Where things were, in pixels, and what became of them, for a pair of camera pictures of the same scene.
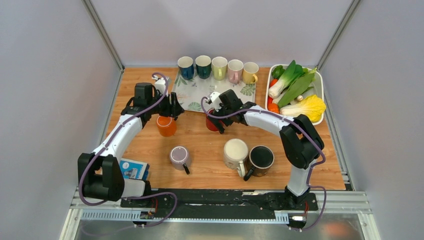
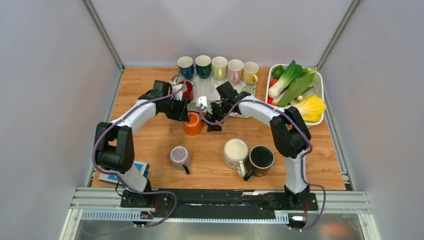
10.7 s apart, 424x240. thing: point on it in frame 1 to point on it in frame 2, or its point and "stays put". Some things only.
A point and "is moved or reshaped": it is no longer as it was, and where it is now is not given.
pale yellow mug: (250, 71) stays put
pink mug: (235, 70) stays put
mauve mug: (180, 158) stays put
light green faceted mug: (219, 65) stays put
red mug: (209, 124) is moved or reshaped
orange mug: (166, 125) to (193, 126)
